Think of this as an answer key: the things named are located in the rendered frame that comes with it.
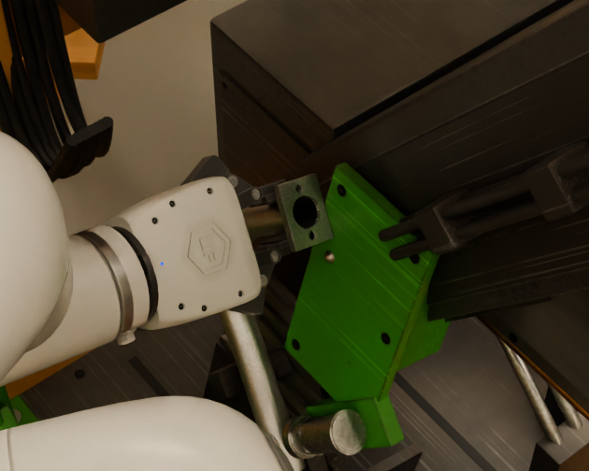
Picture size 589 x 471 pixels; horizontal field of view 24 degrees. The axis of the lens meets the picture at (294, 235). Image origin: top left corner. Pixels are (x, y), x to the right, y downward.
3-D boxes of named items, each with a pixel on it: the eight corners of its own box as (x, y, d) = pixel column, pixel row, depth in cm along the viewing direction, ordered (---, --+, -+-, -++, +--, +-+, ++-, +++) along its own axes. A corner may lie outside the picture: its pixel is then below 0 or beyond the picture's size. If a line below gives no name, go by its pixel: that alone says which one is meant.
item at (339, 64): (535, 223, 153) (584, -13, 126) (324, 363, 141) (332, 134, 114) (425, 131, 162) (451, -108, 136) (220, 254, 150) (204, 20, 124)
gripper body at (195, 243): (159, 344, 99) (277, 294, 105) (117, 209, 97) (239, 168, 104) (109, 346, 105) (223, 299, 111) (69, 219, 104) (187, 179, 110)
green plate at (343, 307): (434, 399, 120) (505, 221, 107) (365, 435, 115) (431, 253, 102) (350, 316, 126) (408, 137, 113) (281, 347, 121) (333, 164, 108)
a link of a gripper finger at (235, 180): (241, 214, 107) (306, 191, 110) (230, 175, 106) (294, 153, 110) (219, 218, 109) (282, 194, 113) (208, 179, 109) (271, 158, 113)
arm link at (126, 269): (136, 348, 97) (170, 333, 99) (99, 229, 96) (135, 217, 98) (81, 349, 104) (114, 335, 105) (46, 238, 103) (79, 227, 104)
